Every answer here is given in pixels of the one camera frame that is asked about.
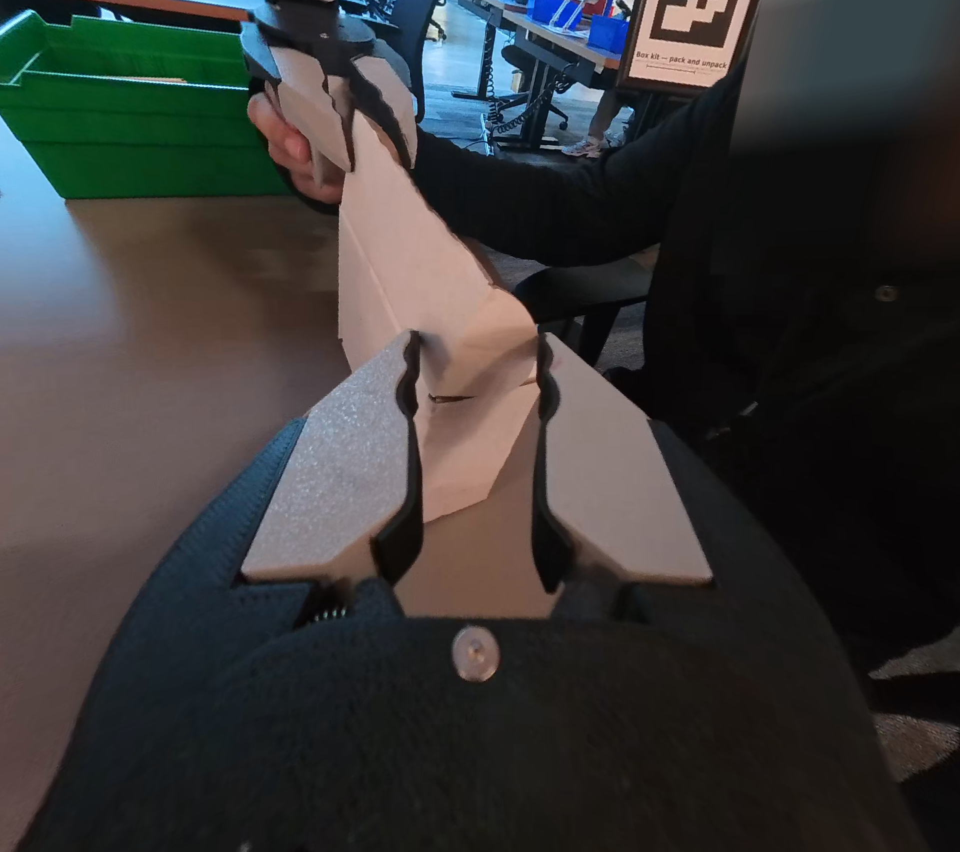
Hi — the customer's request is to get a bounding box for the white cardboard box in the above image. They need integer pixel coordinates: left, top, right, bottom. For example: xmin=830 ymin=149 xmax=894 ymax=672
xmin=337 ymin=113 xmax=564 ymax=621

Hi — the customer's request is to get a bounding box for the grey seat office chair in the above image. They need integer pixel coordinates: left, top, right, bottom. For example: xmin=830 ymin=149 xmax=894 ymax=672
xmin=513 ymin=248 xmax=657 ymax=373

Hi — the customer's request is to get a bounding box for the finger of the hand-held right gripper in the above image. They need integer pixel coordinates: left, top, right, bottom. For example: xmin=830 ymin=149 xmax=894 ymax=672
xmin=266 ymin=46 xmax=360 ymax=187
xmin=346 ymin=53 xmax=420 ymax=169

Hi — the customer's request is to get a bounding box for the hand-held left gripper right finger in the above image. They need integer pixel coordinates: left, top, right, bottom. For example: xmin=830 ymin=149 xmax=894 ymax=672
xmin=531 ymin=331 xmax=714 ymax=594

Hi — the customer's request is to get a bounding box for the person's right hand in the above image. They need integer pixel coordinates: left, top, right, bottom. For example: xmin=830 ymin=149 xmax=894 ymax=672
xmin=247 ymin=93 xmax=348 ymax=207

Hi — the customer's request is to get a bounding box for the person's right forearm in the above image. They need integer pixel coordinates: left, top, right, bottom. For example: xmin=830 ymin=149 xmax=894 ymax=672
xmin=411 ymin=61 xmax=751 ymax=268

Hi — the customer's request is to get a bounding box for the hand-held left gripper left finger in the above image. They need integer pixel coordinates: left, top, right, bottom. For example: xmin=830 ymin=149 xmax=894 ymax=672
xmin=240 ymin=331 xmax=425 ymax=587

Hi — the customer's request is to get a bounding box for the green plastic bin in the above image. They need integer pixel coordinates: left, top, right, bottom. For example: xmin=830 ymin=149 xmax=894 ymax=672
xmin=0 ymin=8 xmax=294 ymax=201

